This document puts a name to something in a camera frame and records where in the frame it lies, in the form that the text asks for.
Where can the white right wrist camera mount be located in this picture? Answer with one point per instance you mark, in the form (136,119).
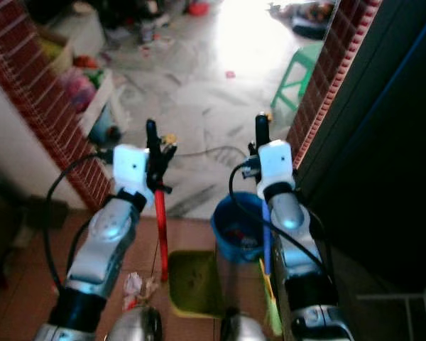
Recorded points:
(275,165)

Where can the silver robot leg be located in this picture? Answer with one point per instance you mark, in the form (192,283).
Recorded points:
(245,328)
(135,325)

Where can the red bowl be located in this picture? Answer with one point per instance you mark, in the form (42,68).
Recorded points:
(198,8)

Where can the small pink floor scrap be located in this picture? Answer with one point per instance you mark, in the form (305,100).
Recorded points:
(230,74)

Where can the blue plastic bucket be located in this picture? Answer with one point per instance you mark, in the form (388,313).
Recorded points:
(236,227)

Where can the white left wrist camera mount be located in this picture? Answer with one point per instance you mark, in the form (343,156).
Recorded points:
(129,168)

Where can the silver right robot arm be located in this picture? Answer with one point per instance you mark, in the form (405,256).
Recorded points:
(302,245)

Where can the small yellow toy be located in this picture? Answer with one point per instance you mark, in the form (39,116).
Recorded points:
(267,116)

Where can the silver right robot leg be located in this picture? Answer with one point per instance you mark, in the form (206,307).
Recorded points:
(245,328)

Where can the pink bag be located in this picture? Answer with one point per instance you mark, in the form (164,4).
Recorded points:
(77,89)

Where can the crumpled paper litter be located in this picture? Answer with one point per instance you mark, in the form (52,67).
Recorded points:
(135,288)

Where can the silver left robot leg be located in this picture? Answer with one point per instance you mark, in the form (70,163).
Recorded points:
(135,325)

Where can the green yellow plastic bracket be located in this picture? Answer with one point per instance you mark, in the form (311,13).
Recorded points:
(271,302)

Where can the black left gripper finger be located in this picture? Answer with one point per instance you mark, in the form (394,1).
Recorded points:
(152,135)
(169,152)

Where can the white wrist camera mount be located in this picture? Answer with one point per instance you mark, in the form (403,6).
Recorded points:
(129,168)
(275,165)

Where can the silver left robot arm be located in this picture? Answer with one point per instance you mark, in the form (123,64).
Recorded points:
(108,238)

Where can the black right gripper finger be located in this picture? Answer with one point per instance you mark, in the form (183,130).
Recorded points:
(262,131)

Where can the dark clothes pile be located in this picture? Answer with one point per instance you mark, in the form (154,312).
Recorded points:
(309,18)

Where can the green dustpan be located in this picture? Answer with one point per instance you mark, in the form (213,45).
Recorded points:
(193,283)

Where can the green plastic stool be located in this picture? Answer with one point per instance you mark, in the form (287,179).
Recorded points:
(302,64)

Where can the white toy shelf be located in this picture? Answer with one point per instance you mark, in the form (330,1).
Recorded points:
(105,96)

